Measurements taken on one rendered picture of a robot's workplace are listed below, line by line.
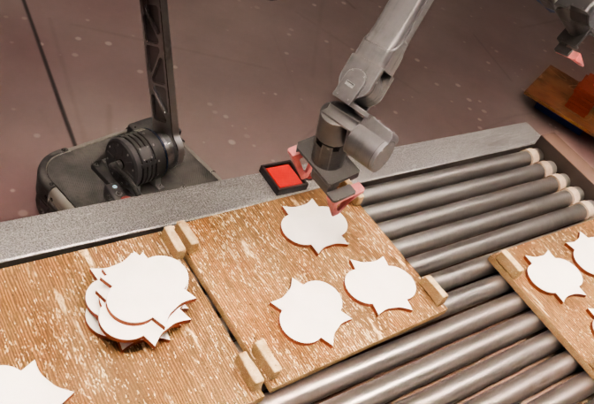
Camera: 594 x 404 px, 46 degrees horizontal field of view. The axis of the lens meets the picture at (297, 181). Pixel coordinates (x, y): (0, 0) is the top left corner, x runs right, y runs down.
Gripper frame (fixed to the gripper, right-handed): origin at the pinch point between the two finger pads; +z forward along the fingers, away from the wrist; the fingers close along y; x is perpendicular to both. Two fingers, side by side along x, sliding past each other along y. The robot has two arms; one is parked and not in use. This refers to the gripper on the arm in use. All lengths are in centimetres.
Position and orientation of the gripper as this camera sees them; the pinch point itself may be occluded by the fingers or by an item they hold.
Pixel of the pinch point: (320, 193)
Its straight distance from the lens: 125.9
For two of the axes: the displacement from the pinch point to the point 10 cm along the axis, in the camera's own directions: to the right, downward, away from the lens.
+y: 5.5, 6.7, -5.0
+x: 8.3, -3.5, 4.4
